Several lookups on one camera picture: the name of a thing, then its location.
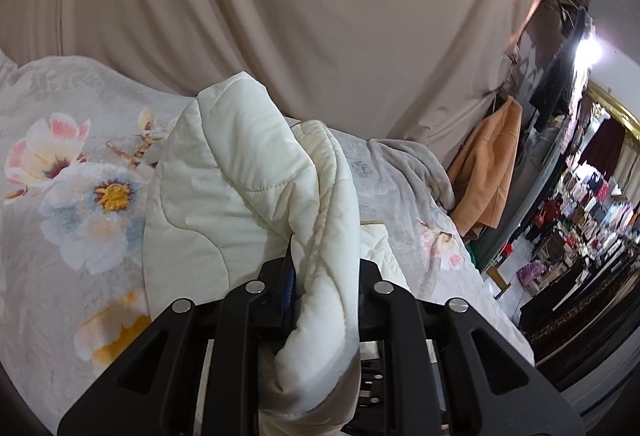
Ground cream quilted jacket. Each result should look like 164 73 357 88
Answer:
142 71 412 436

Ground purple plastic bag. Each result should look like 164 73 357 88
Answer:
516 260 544 288

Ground wooden stool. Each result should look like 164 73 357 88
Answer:
486 265 512 301

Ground bright lamp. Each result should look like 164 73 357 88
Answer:
575 32 607 66

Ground gold frame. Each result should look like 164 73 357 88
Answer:
585 80 640 142

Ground beige backdrop cloth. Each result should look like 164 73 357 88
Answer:
0 0 553 157

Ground dark leopard print cloth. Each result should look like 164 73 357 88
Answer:
519 261 640 362

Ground floral grey blanket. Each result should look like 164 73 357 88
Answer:
0 49 536 436

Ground dark hanging garments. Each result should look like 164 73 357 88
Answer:
527 6 591 117

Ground plain grey fleece blanket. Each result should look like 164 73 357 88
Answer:
367 139 457 213

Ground orange coat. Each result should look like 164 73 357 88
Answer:
446 96 524 238

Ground racks of assorted clothes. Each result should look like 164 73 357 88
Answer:
530 156 640 267

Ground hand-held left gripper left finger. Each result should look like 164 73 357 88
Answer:
57 256 297 436

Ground dark red curtain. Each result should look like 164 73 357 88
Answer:
582 116 627 178

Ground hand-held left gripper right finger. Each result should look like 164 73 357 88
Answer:
357 259 586 436

